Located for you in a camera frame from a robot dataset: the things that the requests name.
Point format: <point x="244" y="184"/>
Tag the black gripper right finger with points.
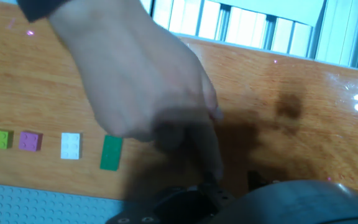
<point x="258" y="180"/>

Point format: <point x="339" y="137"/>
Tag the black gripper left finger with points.
<point x="179" y="208"/>

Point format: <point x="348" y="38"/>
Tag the dark green Lego brick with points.
<point x="111" y="153"/>

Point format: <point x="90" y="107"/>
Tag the black sleeved person forearm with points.
<point x="39" y="7"/>

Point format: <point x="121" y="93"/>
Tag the white Lego brick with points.
<point x="70" y="146"/>

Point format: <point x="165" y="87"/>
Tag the grey Lego baseplate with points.
<point x="26" y="205"/>

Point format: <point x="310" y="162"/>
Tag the small magenta Lego brick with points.
<point x="30" y="141"/>

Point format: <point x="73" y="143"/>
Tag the person hand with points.
<point x="129" y="77"/>

